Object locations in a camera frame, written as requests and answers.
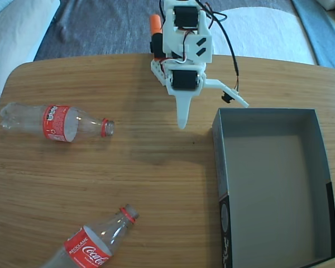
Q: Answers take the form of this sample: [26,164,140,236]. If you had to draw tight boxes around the black cable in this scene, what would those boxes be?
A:
[195,0,241,92]

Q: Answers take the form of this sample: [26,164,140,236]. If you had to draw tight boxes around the clear bottle red printed label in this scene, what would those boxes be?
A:
[0,102,115,143]

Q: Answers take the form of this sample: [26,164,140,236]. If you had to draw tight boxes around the grey cardboard box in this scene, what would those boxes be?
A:
[211,107,335,268]

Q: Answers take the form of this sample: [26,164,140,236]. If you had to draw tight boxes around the clear bottle Coca-Cola script label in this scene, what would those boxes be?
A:
[40,203,140,268]

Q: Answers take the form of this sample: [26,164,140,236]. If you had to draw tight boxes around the blue cloth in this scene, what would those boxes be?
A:
[291,0,335,69]

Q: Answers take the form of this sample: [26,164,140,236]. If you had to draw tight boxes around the white sofa cushion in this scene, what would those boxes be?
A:
[0,0,61,140]

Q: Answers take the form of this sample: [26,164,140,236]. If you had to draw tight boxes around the flat white camera mount plate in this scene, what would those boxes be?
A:
[205,79,250,109]

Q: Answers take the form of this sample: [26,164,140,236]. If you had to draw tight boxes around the orange black table clamp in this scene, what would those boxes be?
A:
[149,13,164,61]

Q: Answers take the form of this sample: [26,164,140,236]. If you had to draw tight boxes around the white rug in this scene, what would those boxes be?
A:
[209,7,316,65]

